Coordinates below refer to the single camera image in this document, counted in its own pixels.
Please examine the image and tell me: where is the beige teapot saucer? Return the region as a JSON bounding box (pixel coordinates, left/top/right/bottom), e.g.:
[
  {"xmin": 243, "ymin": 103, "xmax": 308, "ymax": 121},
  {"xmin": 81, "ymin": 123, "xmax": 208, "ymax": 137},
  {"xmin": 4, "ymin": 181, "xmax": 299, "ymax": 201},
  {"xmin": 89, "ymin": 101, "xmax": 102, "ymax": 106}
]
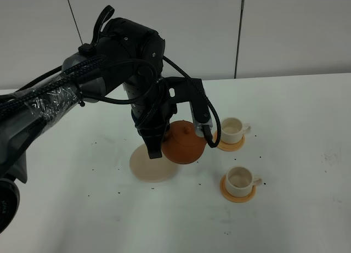
[{"xmin": 129, "ymin": 144, "xmax": 179, "ymax": 183}]

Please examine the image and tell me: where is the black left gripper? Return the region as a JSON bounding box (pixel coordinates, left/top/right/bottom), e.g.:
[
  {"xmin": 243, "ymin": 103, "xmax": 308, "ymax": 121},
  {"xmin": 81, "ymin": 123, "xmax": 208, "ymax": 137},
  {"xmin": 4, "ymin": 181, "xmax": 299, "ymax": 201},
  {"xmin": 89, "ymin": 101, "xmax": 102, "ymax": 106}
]
[{"xmin": 131, "ymin": 77, "xmax": 212, "ymax": 159}]

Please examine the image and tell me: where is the orange far coaster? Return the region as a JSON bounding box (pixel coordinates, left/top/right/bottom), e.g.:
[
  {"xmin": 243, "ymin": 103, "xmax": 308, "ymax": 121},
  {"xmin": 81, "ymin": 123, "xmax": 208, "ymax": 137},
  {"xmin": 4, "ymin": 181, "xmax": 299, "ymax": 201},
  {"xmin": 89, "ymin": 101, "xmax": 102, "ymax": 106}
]
[{"xmin": 217, "ymin": 130, "xmax": 245, "ymax": 151}]

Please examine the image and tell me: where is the white far teacup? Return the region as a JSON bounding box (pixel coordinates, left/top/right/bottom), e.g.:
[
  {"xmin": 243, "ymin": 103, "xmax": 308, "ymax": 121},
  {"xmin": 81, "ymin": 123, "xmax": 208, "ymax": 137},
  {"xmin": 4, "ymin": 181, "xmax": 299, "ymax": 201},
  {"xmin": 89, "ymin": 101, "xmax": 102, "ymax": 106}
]
[{"xmin": 220, "ymin": 117, "xmax": 251, "ymax": 144}]

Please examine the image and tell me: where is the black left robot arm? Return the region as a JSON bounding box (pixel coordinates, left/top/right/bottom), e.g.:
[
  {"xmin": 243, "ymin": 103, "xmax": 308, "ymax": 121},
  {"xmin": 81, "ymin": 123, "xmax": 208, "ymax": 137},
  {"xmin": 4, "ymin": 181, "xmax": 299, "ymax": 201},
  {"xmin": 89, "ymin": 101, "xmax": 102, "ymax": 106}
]
[{"xmin": 1, "ymin": 6, "xmax": 219, "ymax": 230}]

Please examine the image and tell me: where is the white teacup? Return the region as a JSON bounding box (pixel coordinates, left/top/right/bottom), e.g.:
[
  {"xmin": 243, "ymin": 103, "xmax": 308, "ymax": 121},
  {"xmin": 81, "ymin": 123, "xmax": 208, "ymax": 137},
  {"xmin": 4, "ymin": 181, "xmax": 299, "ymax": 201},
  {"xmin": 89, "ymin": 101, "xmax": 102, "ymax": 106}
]
[
  {"xmin": 224, "ymin": 166, "xmax": 262, "ymax": 198},
  {"xmin": 220, "ymin": 117, "xmax": 251, "ymax": 144}
]

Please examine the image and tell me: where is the orange near coaster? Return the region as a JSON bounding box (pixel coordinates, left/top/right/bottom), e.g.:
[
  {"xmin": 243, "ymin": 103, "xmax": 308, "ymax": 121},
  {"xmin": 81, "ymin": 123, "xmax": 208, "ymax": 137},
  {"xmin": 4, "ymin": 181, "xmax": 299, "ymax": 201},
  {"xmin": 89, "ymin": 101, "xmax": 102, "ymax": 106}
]
[{"xmin": 219, "ymin": 176, "xmax": 257, "ymax": 204}]

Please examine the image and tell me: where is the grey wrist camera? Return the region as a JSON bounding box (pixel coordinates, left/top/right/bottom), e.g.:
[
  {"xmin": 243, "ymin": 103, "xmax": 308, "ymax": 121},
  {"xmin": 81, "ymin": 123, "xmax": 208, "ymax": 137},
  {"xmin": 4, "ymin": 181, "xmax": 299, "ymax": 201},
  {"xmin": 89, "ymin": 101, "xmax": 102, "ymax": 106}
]
[{"xmin": 189, "ymin": 95, "xmax": 213, "ymax": 138}]

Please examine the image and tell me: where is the white near teacup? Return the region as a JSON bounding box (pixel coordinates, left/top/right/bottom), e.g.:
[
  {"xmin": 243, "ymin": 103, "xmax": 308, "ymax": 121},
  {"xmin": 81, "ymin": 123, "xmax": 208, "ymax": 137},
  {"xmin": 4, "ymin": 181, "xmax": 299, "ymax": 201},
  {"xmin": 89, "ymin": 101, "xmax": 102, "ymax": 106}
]
[{"xmin": 224, "ymin": 166, "xmax": 262, "ymax": 198}]

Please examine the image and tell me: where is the orange coaster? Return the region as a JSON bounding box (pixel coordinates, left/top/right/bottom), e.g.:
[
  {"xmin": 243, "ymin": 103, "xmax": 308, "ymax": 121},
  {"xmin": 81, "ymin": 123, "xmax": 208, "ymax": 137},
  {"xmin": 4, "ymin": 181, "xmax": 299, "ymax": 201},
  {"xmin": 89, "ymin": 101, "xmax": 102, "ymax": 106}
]
[
  {"xmin": 217, "ymin": 130, "xmax": 245, "ymax": 151},
  {"xmin": 219, "ymin": 176, "xmax": 257, "ymax": 204}
]

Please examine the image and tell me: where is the brown clay teapot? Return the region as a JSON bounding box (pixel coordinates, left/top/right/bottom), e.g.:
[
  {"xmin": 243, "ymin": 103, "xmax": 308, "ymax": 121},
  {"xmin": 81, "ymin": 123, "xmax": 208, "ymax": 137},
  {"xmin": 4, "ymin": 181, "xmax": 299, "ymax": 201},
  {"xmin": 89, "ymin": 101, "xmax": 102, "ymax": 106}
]
[{"xmin": 161, "ymin": 120, "xmax": 207, "ymax": 164}]

